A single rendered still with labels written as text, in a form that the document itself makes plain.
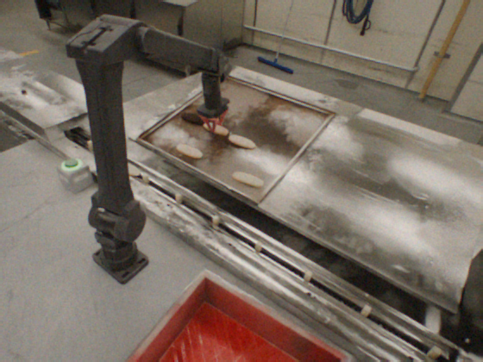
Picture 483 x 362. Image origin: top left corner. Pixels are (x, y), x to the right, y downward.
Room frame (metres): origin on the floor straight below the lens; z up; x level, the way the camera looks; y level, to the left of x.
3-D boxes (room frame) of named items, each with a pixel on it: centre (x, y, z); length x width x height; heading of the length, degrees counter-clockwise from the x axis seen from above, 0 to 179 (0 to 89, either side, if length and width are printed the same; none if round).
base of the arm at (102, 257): (0.47, 0.26, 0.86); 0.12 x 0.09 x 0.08; 56
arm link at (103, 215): (0.49, 0.26, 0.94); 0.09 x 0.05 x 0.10; 160
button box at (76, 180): (0.74, 0.48, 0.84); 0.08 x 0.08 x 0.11; 56
